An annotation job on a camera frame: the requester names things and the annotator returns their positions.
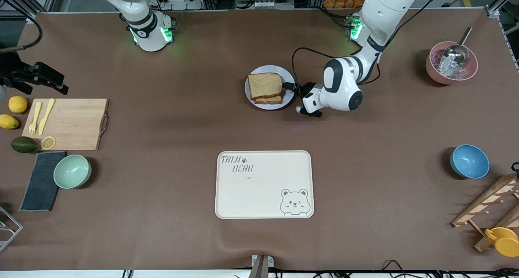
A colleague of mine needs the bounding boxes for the aluminium frame profile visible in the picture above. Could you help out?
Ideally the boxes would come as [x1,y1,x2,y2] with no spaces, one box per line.
[485,0,519,19]
[0,0,61,24]

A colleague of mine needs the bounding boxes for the pink bowl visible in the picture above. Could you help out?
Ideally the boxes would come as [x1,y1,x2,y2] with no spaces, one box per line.
[425,41,478,85]

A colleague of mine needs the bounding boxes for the yellow cup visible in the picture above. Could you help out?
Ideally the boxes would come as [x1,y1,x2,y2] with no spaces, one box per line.
[485,227,519,257]

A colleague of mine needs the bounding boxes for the dark grey cloth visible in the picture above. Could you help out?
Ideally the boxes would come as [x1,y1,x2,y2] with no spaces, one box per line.
[19,151,67,212]

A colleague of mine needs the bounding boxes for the mint green bowl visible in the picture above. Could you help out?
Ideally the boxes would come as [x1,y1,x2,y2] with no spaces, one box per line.
[54,154,92,189]

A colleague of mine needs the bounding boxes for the round yellow lemon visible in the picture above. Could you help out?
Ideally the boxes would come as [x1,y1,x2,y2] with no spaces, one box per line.
[8,96,28,114]

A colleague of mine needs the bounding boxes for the yellow plastic fork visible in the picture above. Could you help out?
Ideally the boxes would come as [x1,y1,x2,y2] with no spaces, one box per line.
[28,101,43,136]

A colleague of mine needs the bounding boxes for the lavender round plate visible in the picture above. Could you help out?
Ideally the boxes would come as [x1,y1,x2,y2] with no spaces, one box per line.
[244,65,296,110]

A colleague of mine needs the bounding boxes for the cream tray with bear print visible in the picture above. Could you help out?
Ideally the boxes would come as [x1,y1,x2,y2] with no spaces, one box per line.
[214,150,315,220]

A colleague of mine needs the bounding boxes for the long white power strip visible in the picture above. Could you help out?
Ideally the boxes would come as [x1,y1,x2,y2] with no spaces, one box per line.
[253,0,295,9]

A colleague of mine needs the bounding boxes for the blue bowl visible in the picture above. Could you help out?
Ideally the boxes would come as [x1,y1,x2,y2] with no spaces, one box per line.
[449,144,490,179]

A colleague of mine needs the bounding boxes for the toast slice with dark crust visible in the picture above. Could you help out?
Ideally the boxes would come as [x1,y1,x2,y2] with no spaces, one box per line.
[254,93,283,105]

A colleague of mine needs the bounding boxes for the wooden rack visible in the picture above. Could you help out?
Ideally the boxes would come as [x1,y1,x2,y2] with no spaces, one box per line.
[451,172,519,253]

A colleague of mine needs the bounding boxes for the large brown bread slice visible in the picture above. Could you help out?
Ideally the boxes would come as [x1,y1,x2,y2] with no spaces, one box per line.
[247,72,283,100]

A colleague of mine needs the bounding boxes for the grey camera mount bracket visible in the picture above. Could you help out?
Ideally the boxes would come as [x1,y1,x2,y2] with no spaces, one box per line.
[248,254,275,278]

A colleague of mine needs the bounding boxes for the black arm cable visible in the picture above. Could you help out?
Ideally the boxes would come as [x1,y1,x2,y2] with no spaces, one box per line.
[0,0,43,52]
[292,47,382,86]

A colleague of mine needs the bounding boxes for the wooden cutting board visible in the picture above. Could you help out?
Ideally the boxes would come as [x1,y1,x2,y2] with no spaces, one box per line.
[21,98,110,151]

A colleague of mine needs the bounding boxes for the clear ice cubes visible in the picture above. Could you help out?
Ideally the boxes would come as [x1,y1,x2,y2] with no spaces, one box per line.
[438,56,468,78]

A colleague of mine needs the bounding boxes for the yellow plastic knife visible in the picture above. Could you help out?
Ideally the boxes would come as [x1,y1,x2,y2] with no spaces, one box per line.
[39,99,56,136]

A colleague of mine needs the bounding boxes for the metal scoop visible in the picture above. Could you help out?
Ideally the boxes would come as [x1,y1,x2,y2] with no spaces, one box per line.
[441,26,473,67]

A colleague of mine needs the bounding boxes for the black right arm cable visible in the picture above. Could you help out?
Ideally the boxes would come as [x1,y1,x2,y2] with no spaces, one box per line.
[0,0,43,52]

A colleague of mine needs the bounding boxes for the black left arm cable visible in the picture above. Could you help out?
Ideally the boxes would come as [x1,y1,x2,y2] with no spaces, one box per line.
[292,47,382,86]

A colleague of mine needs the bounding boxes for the metal wire basket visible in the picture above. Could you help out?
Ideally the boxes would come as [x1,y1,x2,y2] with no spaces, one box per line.
[0,205,24,253]

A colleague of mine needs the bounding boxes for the green avocado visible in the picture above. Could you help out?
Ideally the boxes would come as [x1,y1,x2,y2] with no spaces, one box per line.
[11,136,38,153]

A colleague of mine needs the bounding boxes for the oval yellow lemon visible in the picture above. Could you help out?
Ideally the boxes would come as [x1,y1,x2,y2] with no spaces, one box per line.
[0,114,19,130]

